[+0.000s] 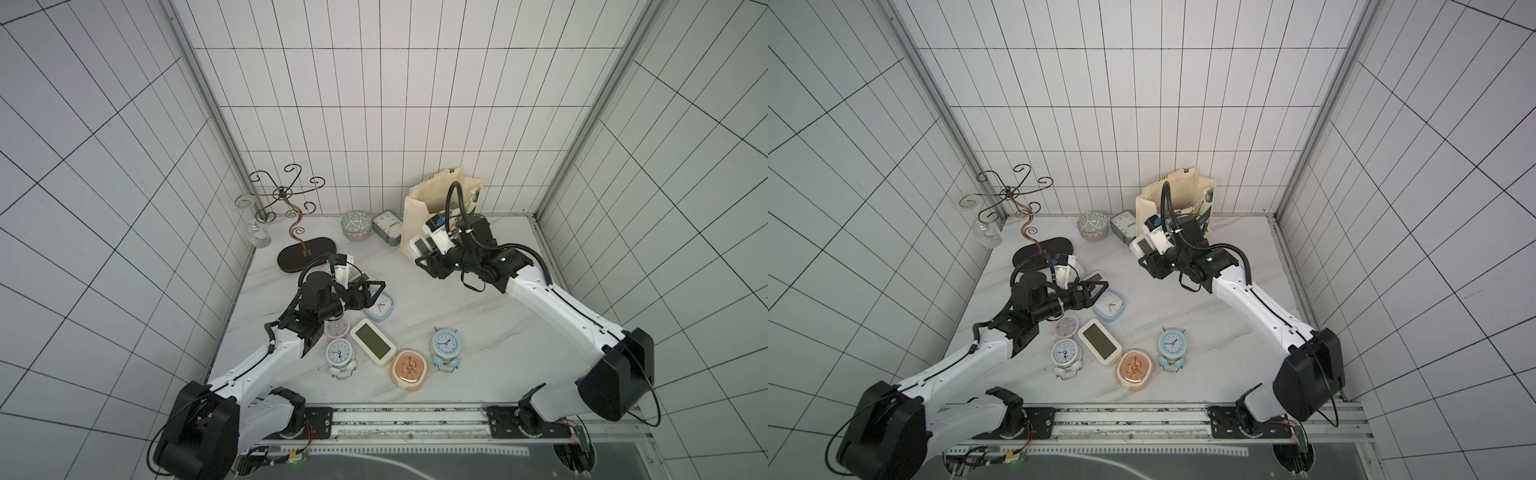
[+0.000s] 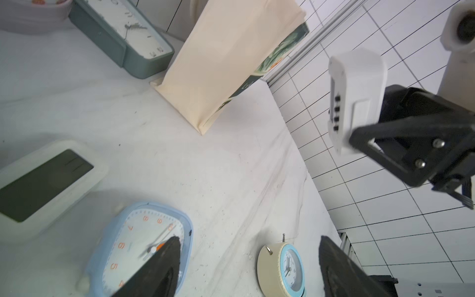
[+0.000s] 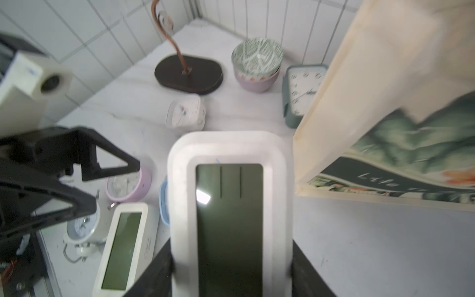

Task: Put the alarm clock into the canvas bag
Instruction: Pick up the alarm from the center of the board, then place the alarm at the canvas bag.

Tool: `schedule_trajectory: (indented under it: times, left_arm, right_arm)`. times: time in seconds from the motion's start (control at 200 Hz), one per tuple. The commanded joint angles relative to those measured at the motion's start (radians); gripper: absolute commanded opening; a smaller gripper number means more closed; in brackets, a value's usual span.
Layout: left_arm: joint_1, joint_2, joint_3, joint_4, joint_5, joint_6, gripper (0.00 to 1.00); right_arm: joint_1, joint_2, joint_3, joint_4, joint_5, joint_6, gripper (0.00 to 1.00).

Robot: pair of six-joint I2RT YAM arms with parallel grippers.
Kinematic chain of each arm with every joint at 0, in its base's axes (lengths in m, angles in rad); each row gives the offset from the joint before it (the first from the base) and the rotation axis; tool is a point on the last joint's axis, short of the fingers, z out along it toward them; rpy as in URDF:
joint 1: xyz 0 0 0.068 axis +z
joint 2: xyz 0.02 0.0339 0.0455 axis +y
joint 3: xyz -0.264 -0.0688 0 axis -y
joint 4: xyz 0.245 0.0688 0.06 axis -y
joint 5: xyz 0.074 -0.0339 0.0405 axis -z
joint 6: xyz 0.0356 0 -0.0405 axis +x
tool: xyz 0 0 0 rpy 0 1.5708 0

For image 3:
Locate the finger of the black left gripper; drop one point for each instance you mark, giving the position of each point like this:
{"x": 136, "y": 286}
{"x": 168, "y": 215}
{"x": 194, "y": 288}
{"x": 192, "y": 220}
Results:
{"x": 99, "y": 158}
{"x": 23, "y": 191}

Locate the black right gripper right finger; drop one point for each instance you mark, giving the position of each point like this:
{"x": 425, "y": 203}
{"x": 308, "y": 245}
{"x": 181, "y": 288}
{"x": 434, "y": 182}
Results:
{"x": 306, "y": 280}

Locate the blue square alarm clock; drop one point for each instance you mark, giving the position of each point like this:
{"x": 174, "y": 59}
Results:
{"x": 163, "y": 202}

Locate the copper jewelry stand dark base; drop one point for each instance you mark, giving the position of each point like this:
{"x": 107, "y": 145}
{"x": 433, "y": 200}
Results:
{"x": 189, "y": 74}

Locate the white square alarm clock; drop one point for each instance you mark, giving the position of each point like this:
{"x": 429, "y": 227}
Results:
{"x": 186, "y": 114}

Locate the green patterned bowl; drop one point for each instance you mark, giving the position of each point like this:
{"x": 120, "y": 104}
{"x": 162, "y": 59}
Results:
{"x": 257, "y": 59}

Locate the large white digital clock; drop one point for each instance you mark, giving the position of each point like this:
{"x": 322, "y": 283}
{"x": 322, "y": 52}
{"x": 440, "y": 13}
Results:
{"x": 129, "y": 249}

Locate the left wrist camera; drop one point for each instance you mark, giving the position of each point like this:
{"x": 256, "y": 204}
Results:
{"x": 31, "y": 81}

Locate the pink round alarm clock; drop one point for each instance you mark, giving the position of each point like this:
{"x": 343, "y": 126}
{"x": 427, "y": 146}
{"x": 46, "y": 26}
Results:
{"x": 131, "y": 187}

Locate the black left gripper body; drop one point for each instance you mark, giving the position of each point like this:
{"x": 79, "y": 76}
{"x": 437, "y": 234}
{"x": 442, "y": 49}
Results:
{"x": 52, "y": 150}

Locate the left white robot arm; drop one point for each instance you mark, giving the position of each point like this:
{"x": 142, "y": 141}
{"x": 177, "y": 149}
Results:
{"x": 22, "y": 263}

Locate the green rectangular alarm clock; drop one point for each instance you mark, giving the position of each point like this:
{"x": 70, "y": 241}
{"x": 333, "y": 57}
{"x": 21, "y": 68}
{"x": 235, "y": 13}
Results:
{"x": 300, "y": 85}

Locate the white twin-bell alarm clock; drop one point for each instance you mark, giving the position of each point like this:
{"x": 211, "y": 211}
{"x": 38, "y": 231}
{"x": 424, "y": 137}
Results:
{"x": 87, "y": 234}

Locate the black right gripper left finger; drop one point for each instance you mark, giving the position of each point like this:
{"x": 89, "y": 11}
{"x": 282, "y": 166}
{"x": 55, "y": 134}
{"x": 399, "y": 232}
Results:
{"x": 156, "y": 281}

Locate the lilac ribbed bowl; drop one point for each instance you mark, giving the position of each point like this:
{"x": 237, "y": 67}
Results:
{"x": 256, "y": 84}

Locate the floral canvas tote bag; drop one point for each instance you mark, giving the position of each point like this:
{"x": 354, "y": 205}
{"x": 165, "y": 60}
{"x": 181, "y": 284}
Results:
{"x": 394, "y": 120}

